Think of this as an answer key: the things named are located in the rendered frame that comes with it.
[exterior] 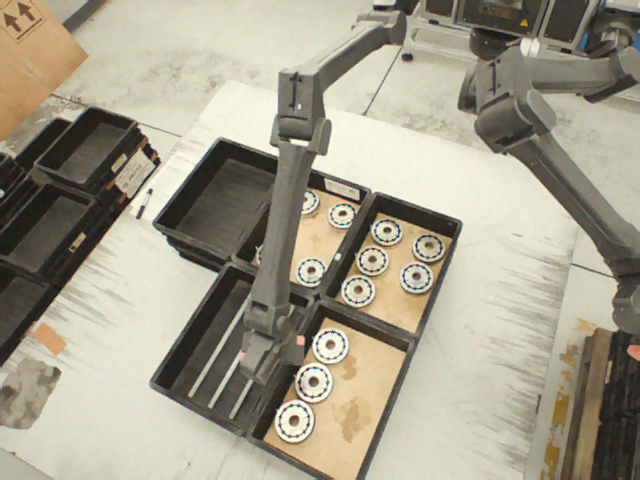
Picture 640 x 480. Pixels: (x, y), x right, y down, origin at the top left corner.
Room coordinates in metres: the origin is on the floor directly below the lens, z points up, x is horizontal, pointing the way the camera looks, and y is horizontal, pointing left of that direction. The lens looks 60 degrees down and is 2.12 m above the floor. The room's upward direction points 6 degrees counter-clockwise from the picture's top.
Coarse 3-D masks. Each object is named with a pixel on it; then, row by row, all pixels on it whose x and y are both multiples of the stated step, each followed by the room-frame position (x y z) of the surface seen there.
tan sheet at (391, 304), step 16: (368, 240) 0.70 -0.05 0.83; (448, 240) 0.66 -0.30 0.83; (400, 256) 0.63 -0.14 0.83; (352, 272) 0.59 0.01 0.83; (384, 288) 0.52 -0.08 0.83; (400, 288) 0.52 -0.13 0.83; (432, 288) 0.51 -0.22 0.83; (384, 304) 0.47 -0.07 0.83; (400, 304) 0.47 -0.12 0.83; (416, 304) 0.46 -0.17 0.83; (400, 320) 0.42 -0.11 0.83; (416, 320) 0.41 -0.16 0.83
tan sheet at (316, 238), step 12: (324, 204) 0.85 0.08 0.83; (312, 216) 0.81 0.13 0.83; (324, 216) 0.81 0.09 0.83; (300, 228) 0.77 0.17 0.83; (312, 228) 0.76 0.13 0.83; (324, 228) 0.76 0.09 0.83; (300, 240) 0.72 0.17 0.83; (312, 240) 0.72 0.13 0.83; (324, 240) 0.71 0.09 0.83; (336, 240) 0.71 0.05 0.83; (300, 252) 0.68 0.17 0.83; (312, 252) 0.67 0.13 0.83; (324, 252) 0.67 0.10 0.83; (252, 264) 0.66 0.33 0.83
